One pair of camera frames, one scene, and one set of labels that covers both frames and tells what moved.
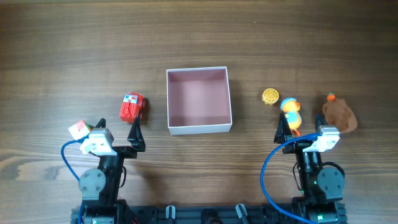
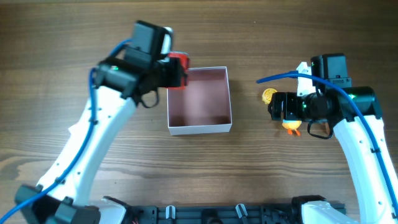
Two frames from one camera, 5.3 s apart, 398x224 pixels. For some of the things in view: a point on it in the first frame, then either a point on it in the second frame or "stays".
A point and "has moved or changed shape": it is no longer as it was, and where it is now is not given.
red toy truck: x=132 y=106 has moved or changed shape
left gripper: x=137 y=142 → x=173 y=78
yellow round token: x=270 y=96 stays
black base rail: x=205 y=214 stays
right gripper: x=283 y=130 → x=288 y=99
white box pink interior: x=198 y=101 stays
